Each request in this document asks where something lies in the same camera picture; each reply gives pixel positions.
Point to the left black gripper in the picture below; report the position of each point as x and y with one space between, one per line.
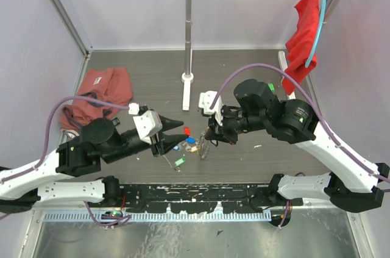
168 142

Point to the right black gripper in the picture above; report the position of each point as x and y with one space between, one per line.
219 132

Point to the metal keyring with yellow grip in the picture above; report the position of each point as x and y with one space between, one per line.
203 146

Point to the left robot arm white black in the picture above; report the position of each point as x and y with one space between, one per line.
98 142

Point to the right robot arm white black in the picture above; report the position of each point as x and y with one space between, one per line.
350 184

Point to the red key tag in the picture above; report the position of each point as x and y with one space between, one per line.
187 131

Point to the blue key tag upper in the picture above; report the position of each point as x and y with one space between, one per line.
191 140

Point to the green key tag left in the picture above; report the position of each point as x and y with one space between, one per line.
180 162

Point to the green key tag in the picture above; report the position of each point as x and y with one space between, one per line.
180 162
271 87

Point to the green key tag far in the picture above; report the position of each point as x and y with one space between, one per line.
271 87

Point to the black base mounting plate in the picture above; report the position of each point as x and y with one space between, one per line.
196 198

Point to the dusty pink folded shirt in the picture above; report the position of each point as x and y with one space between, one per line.
111 85

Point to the small green-lit circuit board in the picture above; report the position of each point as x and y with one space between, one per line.
112 214

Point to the red hanging cloth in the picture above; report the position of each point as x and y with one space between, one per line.
299 45

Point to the light blue hanger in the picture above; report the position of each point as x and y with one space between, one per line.
318 33

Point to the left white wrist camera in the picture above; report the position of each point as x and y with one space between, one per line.
147 122

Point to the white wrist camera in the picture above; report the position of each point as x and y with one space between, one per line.
147 122
210 105

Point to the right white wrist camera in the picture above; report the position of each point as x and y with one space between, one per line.
210 105

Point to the white slotted cable duct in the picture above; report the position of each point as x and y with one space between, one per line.
216 216

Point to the aluminium frame post left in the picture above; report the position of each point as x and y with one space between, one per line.
66 13

